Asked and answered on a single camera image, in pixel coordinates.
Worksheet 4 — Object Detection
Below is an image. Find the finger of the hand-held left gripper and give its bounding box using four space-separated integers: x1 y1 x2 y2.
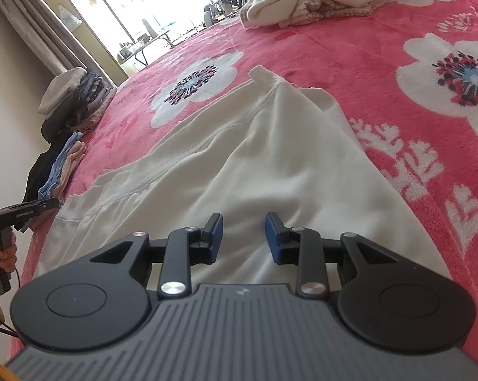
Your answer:
0 197 61 230

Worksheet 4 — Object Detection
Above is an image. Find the beige cabinet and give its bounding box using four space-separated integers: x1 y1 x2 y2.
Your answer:
38 0 129 84

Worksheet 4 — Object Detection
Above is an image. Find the black folded garment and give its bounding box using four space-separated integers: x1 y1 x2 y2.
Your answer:
22 143 71 207

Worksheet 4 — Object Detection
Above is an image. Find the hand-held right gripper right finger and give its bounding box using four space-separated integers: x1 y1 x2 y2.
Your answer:
265 211 391 299

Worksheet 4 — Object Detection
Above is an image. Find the black cable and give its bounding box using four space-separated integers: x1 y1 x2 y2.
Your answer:
0 268 22 339

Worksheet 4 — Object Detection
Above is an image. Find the hanging plastic bag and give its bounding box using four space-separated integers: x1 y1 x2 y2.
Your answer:
57 4 83 29

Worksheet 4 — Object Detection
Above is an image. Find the light blue folded garment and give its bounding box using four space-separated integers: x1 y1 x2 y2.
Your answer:
38 133 84 202

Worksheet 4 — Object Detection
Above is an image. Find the white sweatshirt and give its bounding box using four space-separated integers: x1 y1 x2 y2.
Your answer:
36 67 442 286

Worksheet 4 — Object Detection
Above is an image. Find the folding table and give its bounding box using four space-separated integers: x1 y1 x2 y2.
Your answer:
118 28 172 66

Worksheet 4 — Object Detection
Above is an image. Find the stack of folded clothes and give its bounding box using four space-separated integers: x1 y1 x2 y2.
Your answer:
37 67 116 144

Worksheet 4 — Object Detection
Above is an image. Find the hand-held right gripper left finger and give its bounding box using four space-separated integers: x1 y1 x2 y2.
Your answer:
88 212 224 299

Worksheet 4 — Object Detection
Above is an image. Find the red floral blanket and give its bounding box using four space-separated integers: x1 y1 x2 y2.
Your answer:
9 0 478 338

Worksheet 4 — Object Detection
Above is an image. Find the person's left hand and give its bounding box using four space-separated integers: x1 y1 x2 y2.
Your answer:
0 241 18 283

